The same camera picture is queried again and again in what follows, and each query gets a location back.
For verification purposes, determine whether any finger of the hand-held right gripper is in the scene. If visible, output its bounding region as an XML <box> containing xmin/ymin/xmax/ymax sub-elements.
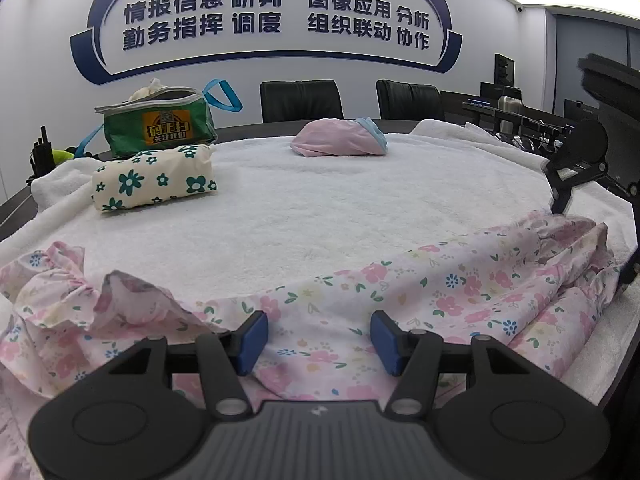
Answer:
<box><xmin>544</xmin><ymin>152</ymin><xmax>608</xmax><ymax>217</ymax></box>
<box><xmin>619</xmin><ymin>252</ymin><xmax>640</xmax><ymax>291</ymax></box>

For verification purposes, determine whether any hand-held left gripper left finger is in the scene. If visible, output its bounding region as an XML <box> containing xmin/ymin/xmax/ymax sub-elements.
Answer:
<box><xmin>107</xmin><ymin>310</ymin><xmax>271</xmax><ymax>418</ymax></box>

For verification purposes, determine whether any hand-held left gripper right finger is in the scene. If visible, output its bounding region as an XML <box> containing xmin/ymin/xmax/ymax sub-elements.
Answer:
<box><xmin>370</xmin><ymin>310</ymin><xmax>533</xmax><ymax>418</ymax></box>

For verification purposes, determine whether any pink floral garment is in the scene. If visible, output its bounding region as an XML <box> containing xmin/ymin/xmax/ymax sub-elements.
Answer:
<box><xmin>0</xmin><ymin>210</ymin><xmax>626</xmax><ymax>480</ymax></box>

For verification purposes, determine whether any black equipment rack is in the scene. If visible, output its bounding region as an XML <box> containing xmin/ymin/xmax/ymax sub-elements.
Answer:
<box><xmin>462</xmin><ymin>99</ymin><xmax>601</xmax><ymax>153</ymax></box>

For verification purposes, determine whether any steel thermos bottle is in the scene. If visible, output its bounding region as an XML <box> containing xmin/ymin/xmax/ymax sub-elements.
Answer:
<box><xmin>498</xmin><ymin>87</ymin><xmax>524</xmax><ymax>134</ymax></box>

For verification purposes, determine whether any black monitor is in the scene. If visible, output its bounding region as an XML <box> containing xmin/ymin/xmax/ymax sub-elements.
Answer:
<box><xmin>494</xmin><ymin>52</ymin><xmax>516</xmax><ymax>97</ymax></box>

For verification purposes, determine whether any white fluffy blanket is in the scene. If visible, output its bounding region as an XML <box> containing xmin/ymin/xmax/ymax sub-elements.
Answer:
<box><xmin>0</xmin><ymin>119</ymin><xmax>640</xmax><ymax>411</ymax></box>

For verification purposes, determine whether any black office chair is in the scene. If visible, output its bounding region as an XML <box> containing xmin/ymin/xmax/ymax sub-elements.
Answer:
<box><xmin>376</xmin><ymin>79</ymin><xmax>446</xmax><ymax>122</ymax></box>
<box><xmin>260</xmin><ymin>80</ymin><xmax>345</xmax><ymax>124</ymax></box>

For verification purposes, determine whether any cream garment with teal flowers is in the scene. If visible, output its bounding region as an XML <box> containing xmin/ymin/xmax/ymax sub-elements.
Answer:
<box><xmin>91</xmin><ymin>143</ymin><xmax>219</xmax><ymax>212</ymax></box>

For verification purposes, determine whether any pink and blue garment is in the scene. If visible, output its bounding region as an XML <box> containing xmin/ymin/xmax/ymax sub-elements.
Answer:
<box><xmin>290</xmin><ymin>116</ymin><xmax>389</xmax><ymax>157</ymax></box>

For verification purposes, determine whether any white cloth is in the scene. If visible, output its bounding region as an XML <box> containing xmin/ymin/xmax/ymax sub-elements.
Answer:
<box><xmin>129</xmin><ymin>77</ymin><xmax>162</xmax><ymax>102</ymax></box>

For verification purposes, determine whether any black walkie-talkie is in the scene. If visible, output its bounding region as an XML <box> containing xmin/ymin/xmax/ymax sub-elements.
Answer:
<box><xmin>31</xmin><ymin>127</ymin><xmax>53</xmax><ymax>181</ymax></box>

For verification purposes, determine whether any green bag with blue straps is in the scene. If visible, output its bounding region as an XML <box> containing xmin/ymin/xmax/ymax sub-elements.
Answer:
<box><xmin>75</xmin><ymin>79</ymin><xmax>244</xmax><ymax>160</ymax></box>

